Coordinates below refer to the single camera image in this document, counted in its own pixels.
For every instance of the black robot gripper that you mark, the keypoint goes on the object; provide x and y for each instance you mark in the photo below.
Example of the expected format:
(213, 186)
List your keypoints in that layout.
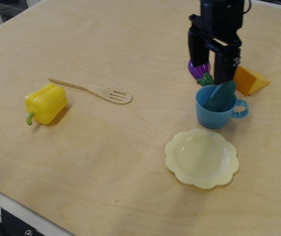
(215, 29)

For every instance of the blue plastic cup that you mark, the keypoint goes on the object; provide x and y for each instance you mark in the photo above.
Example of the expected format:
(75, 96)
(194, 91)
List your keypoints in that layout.
(234, 108)

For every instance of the aluminium table frame rail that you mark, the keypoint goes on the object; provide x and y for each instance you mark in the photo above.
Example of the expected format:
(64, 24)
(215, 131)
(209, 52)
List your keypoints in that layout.
(43, 225)

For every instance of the pale yellow scalloped plate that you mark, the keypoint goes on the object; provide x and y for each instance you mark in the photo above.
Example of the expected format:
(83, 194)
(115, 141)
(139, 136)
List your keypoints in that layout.
(201, 158)

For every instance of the green toy cucumber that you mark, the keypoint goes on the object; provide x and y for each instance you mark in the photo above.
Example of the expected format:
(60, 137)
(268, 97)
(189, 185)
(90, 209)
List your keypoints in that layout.
(220, 96)

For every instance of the black corner bracket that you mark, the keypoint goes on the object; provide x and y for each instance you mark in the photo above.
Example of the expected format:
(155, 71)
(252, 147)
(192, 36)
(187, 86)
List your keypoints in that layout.
(17, 227)

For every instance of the yellow toy bell pepper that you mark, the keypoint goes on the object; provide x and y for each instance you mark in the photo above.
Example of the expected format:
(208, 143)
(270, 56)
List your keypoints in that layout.
(44, 104)

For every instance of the purple toy eggplant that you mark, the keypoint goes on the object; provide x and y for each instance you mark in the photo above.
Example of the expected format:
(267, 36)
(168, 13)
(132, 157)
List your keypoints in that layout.
(201, 74)

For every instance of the wooden slotted spatula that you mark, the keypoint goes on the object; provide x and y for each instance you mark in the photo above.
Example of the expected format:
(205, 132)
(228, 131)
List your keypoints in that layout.
(113, 95)

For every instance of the orange toy cheese wedge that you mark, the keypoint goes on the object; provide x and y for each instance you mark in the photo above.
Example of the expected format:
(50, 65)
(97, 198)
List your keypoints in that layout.
(248, 80)

